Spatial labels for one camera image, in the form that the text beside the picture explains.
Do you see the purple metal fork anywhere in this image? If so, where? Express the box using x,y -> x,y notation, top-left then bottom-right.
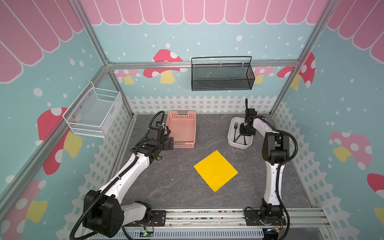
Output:
233,122 -> 239,140

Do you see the yellow paper napkin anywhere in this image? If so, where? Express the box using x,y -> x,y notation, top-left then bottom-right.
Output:
194,151 -> 238,192

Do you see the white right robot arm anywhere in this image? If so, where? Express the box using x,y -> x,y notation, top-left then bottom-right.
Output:
240,100 -> 298,240

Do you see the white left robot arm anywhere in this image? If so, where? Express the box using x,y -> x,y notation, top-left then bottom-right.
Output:
69,111 -> 174,240

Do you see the white plastic tub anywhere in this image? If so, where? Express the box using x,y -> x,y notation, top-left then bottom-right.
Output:
227,117 -> 253,150

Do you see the pink perforated plastic basket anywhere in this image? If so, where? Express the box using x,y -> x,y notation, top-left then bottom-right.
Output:
166,111 -> 197,149

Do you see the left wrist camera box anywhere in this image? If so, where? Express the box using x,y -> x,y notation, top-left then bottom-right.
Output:
148,126 -> 170,141

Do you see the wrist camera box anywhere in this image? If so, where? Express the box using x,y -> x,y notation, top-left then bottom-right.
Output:
148,126 -> 170,141
244,109 -> 257,124

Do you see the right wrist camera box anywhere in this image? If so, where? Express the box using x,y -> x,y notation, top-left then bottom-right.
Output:
244,109 -> 257,124

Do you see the black mesh wall basket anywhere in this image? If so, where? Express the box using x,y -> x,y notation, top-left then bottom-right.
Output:
191,56 -> 256,92

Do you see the white wire wall basket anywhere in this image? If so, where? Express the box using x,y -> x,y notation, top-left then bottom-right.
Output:
63,82 -> 123,138

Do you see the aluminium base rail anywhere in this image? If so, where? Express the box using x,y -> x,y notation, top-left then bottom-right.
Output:
112,208 -> 336,240

